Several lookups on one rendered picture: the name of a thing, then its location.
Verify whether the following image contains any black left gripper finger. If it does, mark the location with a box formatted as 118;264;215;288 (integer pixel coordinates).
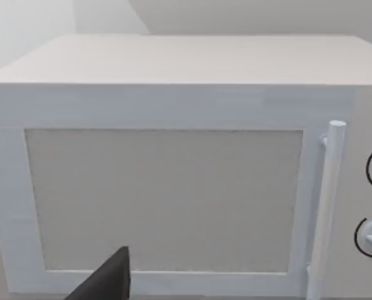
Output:
63;246;132;300

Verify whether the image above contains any pale microwave door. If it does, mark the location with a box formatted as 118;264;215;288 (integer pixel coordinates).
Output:
0;83;353;297

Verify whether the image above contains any pale microwave oven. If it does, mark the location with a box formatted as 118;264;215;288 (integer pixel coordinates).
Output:
0;34;372;300

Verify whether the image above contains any pale microwave door handle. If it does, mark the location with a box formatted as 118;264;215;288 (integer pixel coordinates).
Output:
304;120;347;300

